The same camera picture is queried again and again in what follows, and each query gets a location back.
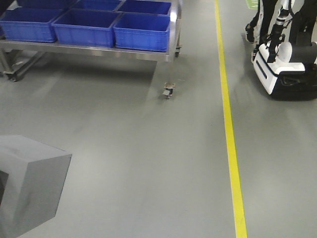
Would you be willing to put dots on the gray foam base block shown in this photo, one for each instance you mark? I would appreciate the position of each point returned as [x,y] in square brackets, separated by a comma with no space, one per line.
[33,175]

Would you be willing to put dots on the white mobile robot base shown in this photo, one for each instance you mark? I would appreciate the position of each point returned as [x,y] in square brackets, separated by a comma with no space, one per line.
[287,72]

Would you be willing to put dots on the blue bin on cart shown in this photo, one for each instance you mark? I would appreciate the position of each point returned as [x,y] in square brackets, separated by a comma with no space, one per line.
[84,27]
[147,32]
[30,24]

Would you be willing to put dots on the steel cart with casters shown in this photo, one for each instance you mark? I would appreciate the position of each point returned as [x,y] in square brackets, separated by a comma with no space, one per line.
[10,51]

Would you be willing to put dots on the person legs dark trousers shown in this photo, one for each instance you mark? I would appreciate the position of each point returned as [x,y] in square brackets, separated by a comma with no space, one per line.
[300,34]

